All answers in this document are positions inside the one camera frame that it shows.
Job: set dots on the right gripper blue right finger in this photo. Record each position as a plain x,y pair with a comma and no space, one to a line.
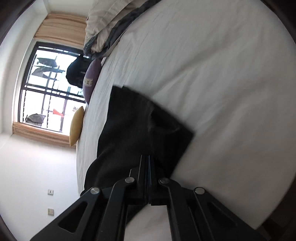
195,214

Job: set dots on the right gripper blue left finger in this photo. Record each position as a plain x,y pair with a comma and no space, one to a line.
101,214

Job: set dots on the black jeans pants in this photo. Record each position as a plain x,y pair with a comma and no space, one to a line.
136,126

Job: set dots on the yellow pillow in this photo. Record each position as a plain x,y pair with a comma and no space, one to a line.
76,126

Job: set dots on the left beige curtain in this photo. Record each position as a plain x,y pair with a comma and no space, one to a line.
40,135

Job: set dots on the beige curtain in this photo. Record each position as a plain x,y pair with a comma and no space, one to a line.
40,135
64,29

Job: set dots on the purple patterned pillow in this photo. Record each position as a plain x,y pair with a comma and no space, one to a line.
90,79

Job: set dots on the white bed mattress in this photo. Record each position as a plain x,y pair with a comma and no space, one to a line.
227,70

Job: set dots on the right beige curtain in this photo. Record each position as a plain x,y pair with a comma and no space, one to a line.
64,29

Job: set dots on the beige grey folded duvet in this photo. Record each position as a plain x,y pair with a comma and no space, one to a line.
107,21

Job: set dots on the white wall socket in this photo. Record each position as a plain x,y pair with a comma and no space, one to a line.
50,212

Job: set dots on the black window door frame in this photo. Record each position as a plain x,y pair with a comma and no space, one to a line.
47,100

